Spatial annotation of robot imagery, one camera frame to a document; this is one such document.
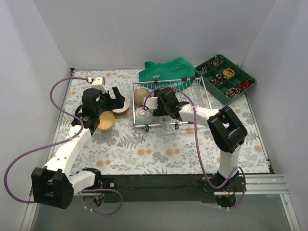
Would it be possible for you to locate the aluminium front rail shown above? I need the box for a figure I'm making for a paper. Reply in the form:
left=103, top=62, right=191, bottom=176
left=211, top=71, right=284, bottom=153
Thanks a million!
left=76, top=174, right=287, bottom=197

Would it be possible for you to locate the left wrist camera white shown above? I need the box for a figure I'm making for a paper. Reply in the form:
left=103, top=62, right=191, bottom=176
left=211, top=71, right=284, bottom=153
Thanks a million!
left=87, top=76, right=108, bottom=93

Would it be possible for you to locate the floral patterned table mat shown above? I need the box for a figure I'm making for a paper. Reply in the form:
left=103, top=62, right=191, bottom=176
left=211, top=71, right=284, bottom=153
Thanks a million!
left=63, top=69, right=270, bottom=175

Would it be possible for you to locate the green divided organizer tray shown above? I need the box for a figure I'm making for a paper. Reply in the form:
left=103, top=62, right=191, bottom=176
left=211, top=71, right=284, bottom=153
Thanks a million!
left=195, top=54, right=257, bottom=105

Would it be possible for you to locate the orange black hair tie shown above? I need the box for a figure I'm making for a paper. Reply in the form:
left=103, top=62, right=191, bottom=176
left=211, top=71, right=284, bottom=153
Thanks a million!
left=238, top=78, right=254, bottom=91

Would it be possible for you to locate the pale beige white bowl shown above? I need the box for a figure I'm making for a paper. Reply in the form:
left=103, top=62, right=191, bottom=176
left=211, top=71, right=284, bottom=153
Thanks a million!
left=123, top=97, right=130, bottom=107

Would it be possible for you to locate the mint green dotted bowl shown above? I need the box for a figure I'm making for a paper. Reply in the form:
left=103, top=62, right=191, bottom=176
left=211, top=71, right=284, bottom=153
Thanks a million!
left=135, top=107, right=153, bottom=125

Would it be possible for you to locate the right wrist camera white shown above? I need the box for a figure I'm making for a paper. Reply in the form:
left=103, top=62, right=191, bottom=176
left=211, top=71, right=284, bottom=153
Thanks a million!
left=143, top=97, right=158, bottom=110

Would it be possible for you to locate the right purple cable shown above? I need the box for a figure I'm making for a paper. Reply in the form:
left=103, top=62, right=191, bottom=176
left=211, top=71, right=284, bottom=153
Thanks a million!
left=143, top=86, right=247, bottom=209

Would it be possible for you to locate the purple cable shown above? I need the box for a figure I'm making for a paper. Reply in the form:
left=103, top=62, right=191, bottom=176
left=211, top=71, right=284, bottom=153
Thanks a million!
left=143, top=86, right=247, bottom=209
left=3, top=77, right=123, bottom=216

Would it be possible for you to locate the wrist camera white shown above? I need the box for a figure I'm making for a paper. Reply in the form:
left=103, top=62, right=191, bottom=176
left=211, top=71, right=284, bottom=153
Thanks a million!
left=143, top=97, right=158, bottom=110
left=87, top=76, right=108, bottom=93

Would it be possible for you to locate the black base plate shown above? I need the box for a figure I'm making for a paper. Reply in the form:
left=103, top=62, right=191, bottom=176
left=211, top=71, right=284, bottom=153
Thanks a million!
left=100, top=174, right=216, bottom=203

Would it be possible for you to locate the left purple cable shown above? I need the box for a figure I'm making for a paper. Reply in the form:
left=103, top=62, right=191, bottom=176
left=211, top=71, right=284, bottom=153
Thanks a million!
left=3, top=77, right=123, bottom=216

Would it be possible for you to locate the red floral bowl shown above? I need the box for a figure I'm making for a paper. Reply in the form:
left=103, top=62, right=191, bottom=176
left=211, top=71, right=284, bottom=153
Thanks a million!
left=112, top=106, right=129, bottom=116

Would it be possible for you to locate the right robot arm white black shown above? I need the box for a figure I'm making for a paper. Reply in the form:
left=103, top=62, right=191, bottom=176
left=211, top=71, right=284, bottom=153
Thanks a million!
left=150, top=86, right=247, bottom=191

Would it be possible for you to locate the green cloth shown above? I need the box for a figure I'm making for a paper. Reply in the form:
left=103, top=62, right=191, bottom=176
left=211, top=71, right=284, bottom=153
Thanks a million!
left=139, top=57, right=195, bottom=91

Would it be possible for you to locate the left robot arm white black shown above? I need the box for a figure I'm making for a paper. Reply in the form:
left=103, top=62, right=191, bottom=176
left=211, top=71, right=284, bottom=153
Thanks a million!
left=31, top=87, right=125, bottom=209

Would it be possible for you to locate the yellow hair tie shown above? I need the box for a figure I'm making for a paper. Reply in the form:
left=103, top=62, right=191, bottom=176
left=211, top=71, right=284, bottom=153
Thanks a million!
left=222, top=68, right=236, bottom=79

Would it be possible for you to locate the black gold hair tie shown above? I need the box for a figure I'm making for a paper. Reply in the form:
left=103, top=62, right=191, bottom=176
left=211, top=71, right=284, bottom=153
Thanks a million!
left=208, top=56, right=224, bottom=67

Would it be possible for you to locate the metal wire dish rack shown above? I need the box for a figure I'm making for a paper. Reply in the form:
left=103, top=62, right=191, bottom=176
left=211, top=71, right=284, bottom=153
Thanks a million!
left=132, top=77, right=211, bottom=132

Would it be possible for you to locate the black floral hair tie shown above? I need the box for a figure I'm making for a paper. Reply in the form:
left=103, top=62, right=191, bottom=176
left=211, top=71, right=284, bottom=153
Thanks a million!
left=210, top=74, right=227, bottom=87

